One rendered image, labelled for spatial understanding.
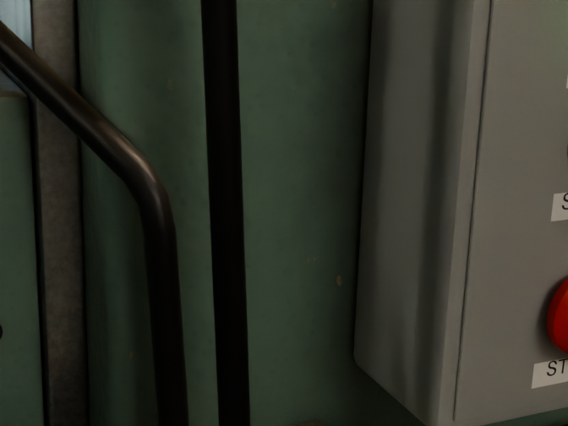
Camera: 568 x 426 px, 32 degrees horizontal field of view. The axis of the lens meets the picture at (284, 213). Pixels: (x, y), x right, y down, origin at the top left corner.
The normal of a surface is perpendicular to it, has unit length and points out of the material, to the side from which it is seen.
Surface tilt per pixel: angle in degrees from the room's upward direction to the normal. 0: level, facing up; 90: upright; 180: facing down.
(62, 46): 90
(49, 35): 90
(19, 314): 90
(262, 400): 90
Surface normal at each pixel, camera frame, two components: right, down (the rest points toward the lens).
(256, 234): 0.41, 0.28
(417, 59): -0.91, 0.09
